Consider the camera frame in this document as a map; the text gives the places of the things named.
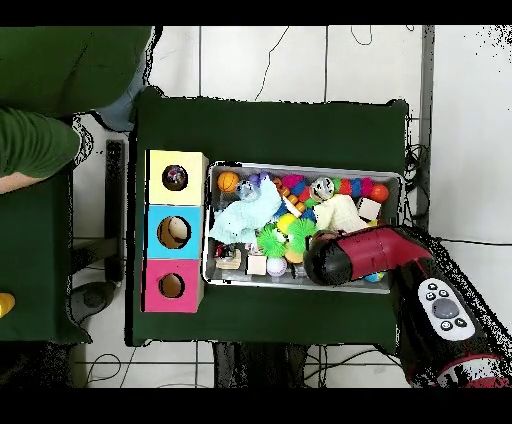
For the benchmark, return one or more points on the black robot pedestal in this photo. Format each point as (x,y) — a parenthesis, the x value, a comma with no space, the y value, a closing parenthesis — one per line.
(256,368)

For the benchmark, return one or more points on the wooden box with three holes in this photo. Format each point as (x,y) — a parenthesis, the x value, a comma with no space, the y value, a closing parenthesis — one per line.
(188,192)

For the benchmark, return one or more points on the light blue waffle cloth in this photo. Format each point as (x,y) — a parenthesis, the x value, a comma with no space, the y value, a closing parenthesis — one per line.
(248,216)

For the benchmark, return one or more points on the person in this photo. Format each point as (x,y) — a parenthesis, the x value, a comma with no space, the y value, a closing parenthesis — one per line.
(60,60)

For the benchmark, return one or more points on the cream waffle cloth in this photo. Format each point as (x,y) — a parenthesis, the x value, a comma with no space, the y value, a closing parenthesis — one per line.
(340,212)

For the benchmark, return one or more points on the large wooden cube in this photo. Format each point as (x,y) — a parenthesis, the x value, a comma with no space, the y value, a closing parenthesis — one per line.
(368,208)

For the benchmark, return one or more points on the yellow object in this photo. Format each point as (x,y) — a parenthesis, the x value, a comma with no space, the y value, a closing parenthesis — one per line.
(6,304)

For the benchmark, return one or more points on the person's forearm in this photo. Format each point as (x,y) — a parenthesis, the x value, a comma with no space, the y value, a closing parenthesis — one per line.
(16,182)

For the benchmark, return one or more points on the dark green tablecloth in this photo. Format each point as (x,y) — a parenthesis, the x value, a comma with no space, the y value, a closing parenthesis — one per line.
(32,260)
(260,132)

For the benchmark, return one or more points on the orange red smooth ball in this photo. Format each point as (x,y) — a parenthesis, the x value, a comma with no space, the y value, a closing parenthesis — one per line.
(379,192)

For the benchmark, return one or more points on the green fuzzy toy with eyes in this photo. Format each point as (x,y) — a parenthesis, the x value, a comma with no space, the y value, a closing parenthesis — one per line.
(270,240)

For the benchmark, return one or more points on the black stand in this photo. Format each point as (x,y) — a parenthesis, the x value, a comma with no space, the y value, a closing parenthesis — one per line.
(114,200)

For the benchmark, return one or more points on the white baseball toy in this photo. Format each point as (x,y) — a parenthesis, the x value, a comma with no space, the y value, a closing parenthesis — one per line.
(277,267)

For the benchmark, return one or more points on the metal mesh bin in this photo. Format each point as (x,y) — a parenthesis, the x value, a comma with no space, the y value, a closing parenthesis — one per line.
(224,278)

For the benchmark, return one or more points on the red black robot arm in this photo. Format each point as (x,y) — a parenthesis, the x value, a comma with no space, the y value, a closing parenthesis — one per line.
(372,248)

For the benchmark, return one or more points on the small wooden cube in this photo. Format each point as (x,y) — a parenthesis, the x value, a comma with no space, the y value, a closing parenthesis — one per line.
(257,264)

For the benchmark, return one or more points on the orange basketball toy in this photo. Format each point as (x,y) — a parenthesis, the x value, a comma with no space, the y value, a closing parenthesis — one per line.
(228,182)

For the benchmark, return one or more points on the silver metal can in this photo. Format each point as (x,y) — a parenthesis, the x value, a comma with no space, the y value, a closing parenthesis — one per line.
(322,188)

